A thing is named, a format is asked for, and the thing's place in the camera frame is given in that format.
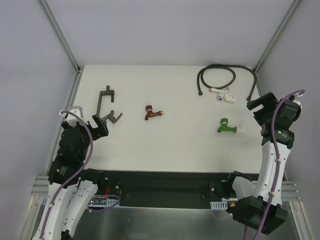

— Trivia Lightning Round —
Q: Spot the grey metal faucet fixture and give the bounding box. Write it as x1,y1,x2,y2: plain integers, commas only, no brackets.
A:
102,110,123,124

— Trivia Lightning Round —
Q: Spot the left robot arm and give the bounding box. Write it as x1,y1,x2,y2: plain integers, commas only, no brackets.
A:
33,111,109,240

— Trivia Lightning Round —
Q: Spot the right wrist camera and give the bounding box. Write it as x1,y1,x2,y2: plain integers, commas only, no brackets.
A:
289,89,305,110

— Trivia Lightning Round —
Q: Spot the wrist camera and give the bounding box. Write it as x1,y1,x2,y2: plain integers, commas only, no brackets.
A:
289,89,305,110
59,105,84,127

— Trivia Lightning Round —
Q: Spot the white faucet with blue cap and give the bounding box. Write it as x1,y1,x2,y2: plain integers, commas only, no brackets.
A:
209,87,236,104

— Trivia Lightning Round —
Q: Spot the dark grey flexible hose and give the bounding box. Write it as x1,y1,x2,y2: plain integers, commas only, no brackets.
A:
196,63,258,102

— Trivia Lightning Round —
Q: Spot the white elbow pipe fitting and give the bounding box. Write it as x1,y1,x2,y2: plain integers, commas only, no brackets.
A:
236,123,247,134

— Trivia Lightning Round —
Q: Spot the brown plastic faucet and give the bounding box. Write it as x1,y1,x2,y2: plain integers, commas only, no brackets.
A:
144,105,164,121

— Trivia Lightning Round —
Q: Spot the green plastic faucet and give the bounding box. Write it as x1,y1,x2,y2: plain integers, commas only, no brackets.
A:
217,118,238,133

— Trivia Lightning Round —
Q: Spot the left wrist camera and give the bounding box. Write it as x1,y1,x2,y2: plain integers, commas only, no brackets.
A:
59,105,84,127

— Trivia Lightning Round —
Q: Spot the aluminium frame rail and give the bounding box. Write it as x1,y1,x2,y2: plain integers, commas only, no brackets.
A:
30,176,302,202

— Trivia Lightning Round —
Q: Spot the grey metal faucet bracket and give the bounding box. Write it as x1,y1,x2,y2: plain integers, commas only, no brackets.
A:
93,85,116,120

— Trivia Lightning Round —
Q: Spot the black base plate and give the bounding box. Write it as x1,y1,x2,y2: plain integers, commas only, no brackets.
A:
47,168,286,208

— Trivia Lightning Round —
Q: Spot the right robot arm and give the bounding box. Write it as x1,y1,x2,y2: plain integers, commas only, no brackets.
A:
223,89,305,240

